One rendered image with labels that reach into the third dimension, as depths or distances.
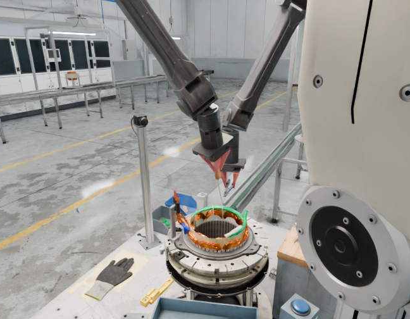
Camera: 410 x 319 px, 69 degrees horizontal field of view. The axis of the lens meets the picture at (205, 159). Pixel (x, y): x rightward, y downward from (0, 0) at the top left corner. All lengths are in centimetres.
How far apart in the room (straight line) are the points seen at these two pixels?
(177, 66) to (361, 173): 45
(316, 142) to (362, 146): 6
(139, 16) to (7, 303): 230
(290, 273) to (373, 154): 75
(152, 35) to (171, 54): 5
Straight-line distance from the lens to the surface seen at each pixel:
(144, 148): 127
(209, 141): 75
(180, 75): 66
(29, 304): 256
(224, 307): 81
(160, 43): 66
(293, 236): 106
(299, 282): 103
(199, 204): 102
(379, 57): 29
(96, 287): 131
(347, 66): 31
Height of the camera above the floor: 165
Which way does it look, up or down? 21 degrees down
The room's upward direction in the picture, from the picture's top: straight up
